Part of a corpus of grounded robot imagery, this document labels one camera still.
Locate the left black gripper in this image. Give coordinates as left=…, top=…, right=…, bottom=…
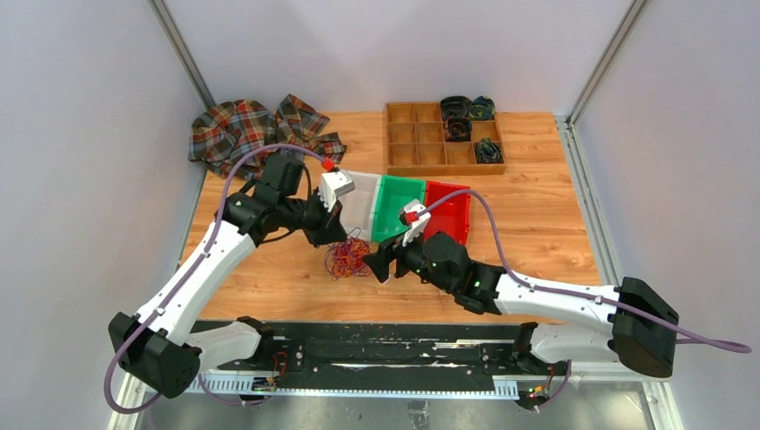
left=280, top=187, right=349, bottom=248

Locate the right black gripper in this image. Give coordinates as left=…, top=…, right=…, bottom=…
left=362, top=223, right=455, bottom=295

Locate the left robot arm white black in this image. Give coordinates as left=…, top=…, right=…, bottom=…
left=104, top=153, right=355, bottom=412

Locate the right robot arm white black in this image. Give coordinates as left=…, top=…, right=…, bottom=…
left=363, top=232, right=679, bottom=379

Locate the white plastic bin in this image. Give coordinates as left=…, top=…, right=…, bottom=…
left=340, top=170, right=383, bottom=241

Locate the red plastic bin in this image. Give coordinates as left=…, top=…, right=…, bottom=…
left=423, top=181, right=471, bottom=245

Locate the green plastic bin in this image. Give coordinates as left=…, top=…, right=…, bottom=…
left=371, top=175, right=426, bottom=243

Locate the wooden compartment tray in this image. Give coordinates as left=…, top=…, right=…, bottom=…
left=384, top=101, right=506, bottom=176

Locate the plaid cloth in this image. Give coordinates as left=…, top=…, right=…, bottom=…
left=187, top=94, right=348, bottom=177

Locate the green rolled belt lower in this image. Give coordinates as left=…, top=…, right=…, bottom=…
left=473, top=138, right=504, bottom=164

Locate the black rolled belt middle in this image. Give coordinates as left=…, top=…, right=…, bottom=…
left=445, top=116, right=472, bottom=142

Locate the black rolled belt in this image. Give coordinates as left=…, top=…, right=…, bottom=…
left=445, top=116, right=472, bottom=142
left=439, top=95, right=472, bottom=121

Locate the black rolled belt top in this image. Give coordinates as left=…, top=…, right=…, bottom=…
left=439, top=95, right=472, bottom=121

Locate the blue green rolled belt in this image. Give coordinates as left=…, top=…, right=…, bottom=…
left=469, top=96, right=496, bottom=121

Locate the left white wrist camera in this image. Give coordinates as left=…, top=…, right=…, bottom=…
left=318, top=169, right=355, bottom=211

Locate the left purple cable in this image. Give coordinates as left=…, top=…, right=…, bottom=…
left=104, top=143, right=335, bottom=415

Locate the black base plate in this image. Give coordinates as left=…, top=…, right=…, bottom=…
left=217, top=322, right=567, bottom=395

